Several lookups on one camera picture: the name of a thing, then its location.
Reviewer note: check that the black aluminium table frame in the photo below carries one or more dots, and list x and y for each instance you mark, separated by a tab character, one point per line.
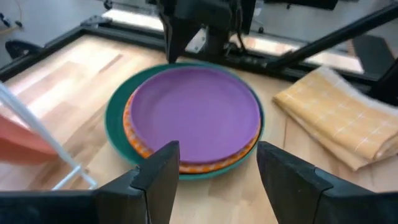
124	34

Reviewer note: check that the orange white patterned plate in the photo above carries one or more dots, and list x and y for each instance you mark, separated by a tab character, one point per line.
133	137

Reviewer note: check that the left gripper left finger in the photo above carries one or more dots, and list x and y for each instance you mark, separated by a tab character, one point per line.
109	205

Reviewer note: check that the black diagonal frame strut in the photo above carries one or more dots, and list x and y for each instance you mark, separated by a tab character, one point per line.
335	35

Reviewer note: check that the yellow checked cloth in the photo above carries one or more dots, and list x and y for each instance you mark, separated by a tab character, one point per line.
342	118

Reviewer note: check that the purple plate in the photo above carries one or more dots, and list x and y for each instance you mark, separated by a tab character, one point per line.
196	112

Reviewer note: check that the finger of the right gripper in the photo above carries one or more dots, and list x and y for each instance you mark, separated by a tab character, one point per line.
177	37

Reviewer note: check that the silver corner bracket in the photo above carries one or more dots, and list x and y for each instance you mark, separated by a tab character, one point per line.
197	42

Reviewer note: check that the black chair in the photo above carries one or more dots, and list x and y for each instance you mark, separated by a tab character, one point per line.
21	48

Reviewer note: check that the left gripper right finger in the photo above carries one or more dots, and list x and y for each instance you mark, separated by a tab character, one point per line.
311	199

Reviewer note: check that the plain coral plate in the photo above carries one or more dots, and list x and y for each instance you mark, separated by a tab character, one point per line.
21	143

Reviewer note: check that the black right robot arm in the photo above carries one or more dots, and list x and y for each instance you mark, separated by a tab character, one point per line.
217	40

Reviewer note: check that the large green plate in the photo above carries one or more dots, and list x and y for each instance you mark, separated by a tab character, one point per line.
115	118

